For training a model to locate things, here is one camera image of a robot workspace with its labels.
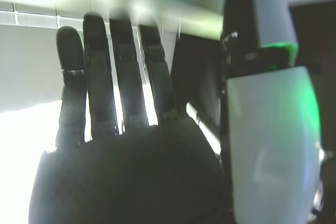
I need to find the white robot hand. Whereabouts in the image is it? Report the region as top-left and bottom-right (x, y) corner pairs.
(27, 0), (325, 224)

